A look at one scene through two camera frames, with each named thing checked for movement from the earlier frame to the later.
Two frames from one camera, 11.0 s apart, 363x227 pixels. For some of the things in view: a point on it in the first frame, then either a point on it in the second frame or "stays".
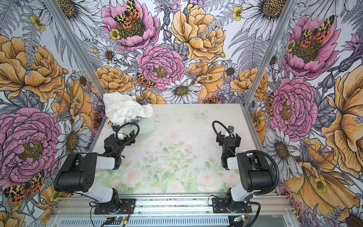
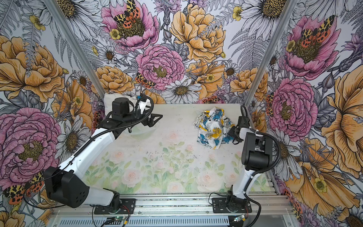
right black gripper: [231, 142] → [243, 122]
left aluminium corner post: [55, 9] stays
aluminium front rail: [194, 205] stays
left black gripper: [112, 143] → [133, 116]
